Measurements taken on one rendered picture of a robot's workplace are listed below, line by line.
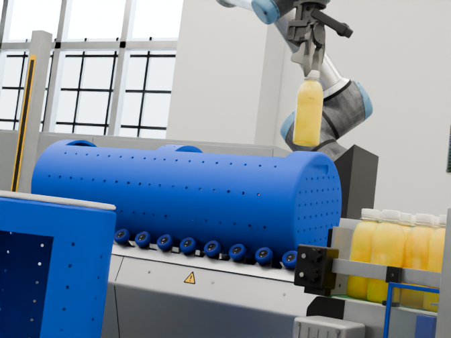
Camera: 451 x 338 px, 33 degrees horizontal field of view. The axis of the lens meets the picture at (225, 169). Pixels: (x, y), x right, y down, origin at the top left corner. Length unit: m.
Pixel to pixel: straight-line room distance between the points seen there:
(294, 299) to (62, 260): 0.56
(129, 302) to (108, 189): 0.31
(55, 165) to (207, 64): 2.90
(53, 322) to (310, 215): 0.69
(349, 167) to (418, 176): 2.08
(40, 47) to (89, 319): 1.67
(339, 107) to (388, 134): 2.02
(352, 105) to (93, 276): 1.49
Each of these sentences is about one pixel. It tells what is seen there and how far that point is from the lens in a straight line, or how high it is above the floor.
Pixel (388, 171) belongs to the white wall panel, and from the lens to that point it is 4.76.
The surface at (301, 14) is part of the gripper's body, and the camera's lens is 2.09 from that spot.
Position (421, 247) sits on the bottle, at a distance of 1.64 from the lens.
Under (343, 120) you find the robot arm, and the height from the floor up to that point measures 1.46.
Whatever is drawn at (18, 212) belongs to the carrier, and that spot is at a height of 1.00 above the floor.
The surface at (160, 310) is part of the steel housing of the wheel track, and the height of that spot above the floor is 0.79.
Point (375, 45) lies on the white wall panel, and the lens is 4.95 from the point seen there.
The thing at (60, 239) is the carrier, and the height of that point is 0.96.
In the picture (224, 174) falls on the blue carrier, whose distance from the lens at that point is 1.90.
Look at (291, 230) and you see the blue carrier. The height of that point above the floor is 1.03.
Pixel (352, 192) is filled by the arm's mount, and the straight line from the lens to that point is 2.68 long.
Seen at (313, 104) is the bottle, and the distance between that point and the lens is 1.99.
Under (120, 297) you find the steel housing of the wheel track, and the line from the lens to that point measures 2.07.
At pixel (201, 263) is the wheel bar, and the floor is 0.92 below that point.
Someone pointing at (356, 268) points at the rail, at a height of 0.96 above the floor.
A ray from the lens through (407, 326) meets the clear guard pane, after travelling 1.53.
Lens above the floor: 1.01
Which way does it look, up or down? 5 degrees up
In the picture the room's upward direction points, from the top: 7 degrees clockwise
